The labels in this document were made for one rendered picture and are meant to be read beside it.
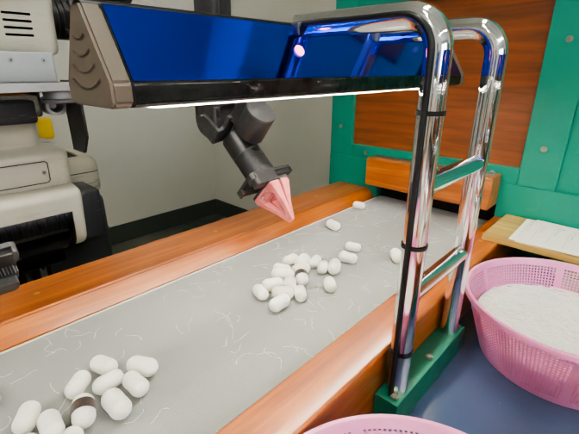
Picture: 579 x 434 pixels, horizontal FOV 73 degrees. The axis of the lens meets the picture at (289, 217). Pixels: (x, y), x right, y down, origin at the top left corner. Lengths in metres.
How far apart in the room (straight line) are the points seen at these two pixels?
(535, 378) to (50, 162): 1.02
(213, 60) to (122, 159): 2.36
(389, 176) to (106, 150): 1.99
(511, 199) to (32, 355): 0.89
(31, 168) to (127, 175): 1.68
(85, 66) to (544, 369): 0.57
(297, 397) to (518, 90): 0.74
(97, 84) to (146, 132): 2.43
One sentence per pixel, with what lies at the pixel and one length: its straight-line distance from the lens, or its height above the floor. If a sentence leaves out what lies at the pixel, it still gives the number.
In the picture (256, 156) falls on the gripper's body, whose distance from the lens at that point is 0.73.
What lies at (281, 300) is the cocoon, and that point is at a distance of 0.57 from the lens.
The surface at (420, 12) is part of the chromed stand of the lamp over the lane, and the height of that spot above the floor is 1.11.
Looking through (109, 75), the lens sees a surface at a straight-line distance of 0.30.
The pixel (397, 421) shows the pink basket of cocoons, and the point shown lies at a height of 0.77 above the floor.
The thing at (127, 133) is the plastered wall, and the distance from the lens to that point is 2.68.
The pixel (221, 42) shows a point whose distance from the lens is 0.37.
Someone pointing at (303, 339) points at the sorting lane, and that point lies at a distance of 0.53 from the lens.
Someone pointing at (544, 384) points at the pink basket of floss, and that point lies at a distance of 0.61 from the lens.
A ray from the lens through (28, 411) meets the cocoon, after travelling 0.49.
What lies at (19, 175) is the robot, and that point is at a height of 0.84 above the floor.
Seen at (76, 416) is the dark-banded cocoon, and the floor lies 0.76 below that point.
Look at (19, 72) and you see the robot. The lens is 1.03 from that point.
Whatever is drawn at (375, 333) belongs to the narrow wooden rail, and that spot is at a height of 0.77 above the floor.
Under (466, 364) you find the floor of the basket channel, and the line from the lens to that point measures 0.64.
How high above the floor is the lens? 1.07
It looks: 21 degrees down
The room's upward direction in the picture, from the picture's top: straight up
